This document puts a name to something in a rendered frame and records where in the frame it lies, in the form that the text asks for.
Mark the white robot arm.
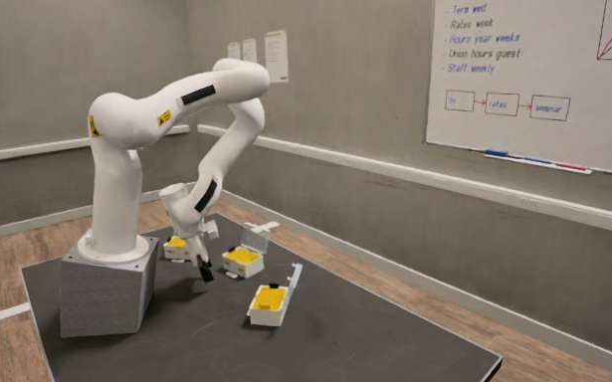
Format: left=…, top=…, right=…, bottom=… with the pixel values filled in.
left=78, top=59, right=270, bottom=265

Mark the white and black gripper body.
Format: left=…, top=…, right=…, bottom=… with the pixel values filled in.
left=180, top=234, right=208, bottom=268

